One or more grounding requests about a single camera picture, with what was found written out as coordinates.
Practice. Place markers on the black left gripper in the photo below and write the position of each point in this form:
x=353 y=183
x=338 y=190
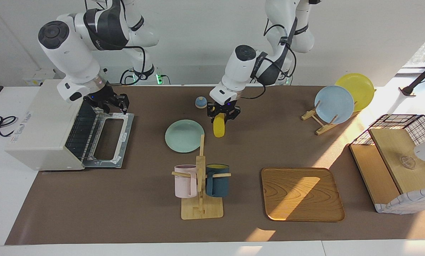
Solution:
x=223 y=106

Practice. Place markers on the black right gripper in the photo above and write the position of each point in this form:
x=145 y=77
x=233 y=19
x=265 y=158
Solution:
x=102 y=96

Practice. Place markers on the yellow corn cob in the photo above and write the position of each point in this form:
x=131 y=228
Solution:
x=219 y=128

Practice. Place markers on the glass oven door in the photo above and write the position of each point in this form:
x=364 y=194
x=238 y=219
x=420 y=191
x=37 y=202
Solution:
x=125 y=142

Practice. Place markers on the mint green plate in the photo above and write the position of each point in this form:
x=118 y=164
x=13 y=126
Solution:
x=184 y=137

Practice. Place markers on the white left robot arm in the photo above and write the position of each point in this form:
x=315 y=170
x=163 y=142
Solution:
x=239 y=67

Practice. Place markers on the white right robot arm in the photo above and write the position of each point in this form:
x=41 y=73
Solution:
x=70 y=53

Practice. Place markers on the white toaster oven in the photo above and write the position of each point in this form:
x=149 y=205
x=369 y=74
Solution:
x=38 y=124

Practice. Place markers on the dark blue mug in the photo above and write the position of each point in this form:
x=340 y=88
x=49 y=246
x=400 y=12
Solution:
x=219 y=185

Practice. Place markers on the pink mug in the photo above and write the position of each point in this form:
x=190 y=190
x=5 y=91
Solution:
x=184 y=183

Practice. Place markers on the white socket box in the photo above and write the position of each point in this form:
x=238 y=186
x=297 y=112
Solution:
x=34 y=80

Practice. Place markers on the brown table mat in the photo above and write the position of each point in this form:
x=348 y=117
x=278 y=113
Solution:
x=127 y=199

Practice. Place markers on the wooden mug rack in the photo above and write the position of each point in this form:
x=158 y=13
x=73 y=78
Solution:
x=201 y=211

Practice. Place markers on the wooden plate rack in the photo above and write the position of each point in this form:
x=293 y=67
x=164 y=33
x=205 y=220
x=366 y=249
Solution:
x=322 y=128

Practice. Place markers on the light blue plate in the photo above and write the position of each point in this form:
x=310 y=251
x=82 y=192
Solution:
x=333 y=105

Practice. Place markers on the wooden tray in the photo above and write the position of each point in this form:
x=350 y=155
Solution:
x=301 y=195

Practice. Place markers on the yellow plate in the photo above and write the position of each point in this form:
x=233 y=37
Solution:
x=361 y=89

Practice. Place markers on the wooden base board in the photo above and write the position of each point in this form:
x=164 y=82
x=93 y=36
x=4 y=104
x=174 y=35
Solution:
x=372 y=174

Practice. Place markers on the wooden lid board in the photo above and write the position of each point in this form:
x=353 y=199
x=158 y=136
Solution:
x=393 y=149

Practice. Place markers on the white checked cloth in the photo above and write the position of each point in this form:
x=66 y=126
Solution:
x=408 y=202

